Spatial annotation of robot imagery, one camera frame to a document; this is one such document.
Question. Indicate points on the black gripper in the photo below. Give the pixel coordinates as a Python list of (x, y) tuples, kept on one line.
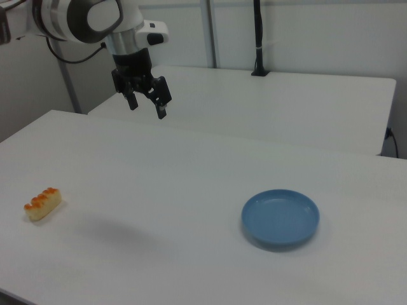
[(132, 66)]

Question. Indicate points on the bread with orange topping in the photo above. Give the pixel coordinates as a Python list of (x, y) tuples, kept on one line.
[(43, 205)]

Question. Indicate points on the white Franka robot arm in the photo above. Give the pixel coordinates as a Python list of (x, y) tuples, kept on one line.
[(79, 19)]

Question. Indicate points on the blue round plate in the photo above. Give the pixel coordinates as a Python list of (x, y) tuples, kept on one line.
[(280, 219)]

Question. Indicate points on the white desk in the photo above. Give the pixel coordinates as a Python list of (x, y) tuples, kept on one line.
[(270, 105)]

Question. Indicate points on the grey partition wall post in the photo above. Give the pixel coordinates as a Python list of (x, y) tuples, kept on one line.
[(70, 89), (213, 31)]

